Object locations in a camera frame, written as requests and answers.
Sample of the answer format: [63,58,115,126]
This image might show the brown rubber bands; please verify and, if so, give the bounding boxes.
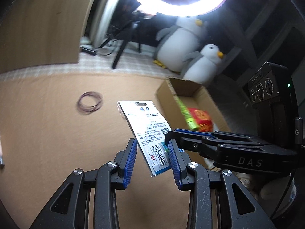
[75,91,103,115]

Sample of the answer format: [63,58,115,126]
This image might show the red fabric pouch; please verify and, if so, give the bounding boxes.
[188,108,213,132]

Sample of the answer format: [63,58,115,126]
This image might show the green lotion tube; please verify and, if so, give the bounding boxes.
[174,95,198,131]

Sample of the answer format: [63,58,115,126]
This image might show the white gloved right hand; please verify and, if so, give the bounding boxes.
[203,158,296,207]

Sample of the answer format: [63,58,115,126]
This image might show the cardboard box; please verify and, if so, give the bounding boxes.
[156,77,231,132]

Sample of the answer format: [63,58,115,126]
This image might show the small penguin plush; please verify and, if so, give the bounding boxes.
[180,44,225,87]

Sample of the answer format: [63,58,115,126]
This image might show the large penguin plush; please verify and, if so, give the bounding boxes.
[153,17,208,72]

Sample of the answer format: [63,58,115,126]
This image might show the black tripod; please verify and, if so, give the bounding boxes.
[91,0,143,69]

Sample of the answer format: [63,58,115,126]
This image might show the black power strip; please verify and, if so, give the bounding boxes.
[80,46,97,56]

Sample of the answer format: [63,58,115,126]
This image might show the light wood wardrobe panel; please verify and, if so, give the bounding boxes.
[1,0,94,73]

